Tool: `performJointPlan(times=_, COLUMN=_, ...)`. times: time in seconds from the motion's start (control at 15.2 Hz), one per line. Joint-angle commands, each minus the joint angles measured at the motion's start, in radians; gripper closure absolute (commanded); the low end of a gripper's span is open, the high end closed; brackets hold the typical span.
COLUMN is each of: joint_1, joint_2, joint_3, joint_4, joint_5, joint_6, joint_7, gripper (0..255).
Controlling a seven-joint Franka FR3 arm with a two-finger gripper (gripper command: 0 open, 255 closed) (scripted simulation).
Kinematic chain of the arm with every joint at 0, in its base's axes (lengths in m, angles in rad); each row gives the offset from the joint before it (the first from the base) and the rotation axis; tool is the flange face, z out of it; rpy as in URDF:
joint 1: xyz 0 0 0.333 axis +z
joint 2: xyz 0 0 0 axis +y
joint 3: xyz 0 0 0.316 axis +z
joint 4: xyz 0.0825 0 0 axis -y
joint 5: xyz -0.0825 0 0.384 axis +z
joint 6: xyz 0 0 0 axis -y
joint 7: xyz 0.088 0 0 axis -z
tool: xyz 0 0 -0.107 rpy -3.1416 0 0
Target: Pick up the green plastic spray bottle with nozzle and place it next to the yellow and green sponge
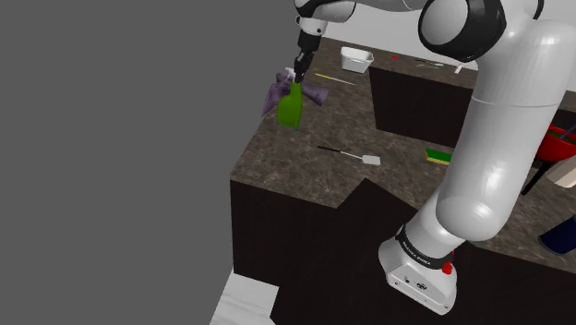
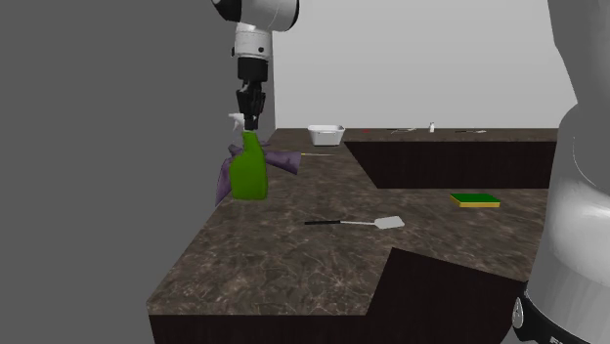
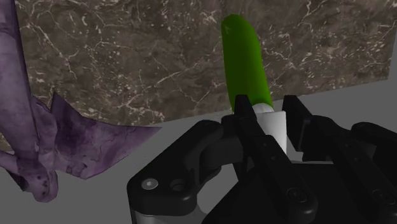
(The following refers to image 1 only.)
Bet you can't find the thin yellow stick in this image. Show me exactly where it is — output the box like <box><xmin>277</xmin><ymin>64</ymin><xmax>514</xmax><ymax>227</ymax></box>
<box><xmin>314</xmin><ymin>72</ymin><xmax>356</xmax><ymax>87</ymax></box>

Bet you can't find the white rectangular tub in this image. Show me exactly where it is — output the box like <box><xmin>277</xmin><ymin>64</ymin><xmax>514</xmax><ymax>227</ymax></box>
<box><xmin>340</xmin><ymin>46</ymin><xmax>375</xmax><ymax>75</ymax></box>

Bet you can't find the purple crumpled cloth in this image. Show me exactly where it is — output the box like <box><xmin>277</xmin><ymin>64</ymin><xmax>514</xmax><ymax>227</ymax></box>
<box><xmin>261</xmin><ymin>70</ymin><xmax>330</xmax><ymax>117</ymax></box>

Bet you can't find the green bottle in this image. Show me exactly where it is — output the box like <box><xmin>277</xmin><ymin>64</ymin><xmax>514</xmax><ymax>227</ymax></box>
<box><xmin>276</xmin><ymin>81</ymin><xmax>304</xmax><ymax>130</ymax></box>

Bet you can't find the green and yellow sponge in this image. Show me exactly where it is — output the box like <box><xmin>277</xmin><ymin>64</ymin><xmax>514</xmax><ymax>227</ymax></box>
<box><xmin>424</xmin><ymin>148</ymin><xmax>453</xmax><ymax>166</ymax></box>

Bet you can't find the dark wooden counter cabinet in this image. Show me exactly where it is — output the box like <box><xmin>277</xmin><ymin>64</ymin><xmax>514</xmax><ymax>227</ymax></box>
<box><xmin>229</xmin><ymin>179</ymin><xmax>343</xmax><ymax>289</ymax></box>

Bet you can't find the dark robot stand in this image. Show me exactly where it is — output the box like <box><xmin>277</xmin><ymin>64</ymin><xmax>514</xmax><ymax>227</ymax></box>
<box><xmin>270</xmin><ymin>177</ymin><xmax>576</xmax><ymax>325</ymax></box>

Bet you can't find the black slanted rod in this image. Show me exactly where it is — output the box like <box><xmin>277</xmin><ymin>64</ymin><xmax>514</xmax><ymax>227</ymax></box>
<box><xmin>520</xmin><ymin>160</ymin><xmax>558</xmax><ymax>196</ymax></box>

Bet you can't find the red bowl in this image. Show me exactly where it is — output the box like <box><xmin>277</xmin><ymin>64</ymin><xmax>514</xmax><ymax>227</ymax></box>
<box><xmin>532</xmin><ymin>124</ymin><xmax>576</xmax><ymax>163</ymax></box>

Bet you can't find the beige block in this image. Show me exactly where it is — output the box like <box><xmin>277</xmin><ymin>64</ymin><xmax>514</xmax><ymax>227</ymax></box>
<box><xmin>546</xmin><ymin>154</ymin><xmax>576</xmax><ymax>189</ymax></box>

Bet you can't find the dark blue cup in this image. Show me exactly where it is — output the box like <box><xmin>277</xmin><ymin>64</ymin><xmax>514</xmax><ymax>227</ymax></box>
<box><xmin>537</xmin><ymin>214</ymin><xmax>576</xmax><ymax>257</ymax></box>

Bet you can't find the black-handled white spatula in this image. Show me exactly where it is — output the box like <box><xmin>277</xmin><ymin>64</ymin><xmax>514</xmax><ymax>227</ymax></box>
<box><xmin>316</xmin><ymin>145</ymin><xmax>382</xmax><ymax>167</ymax></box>

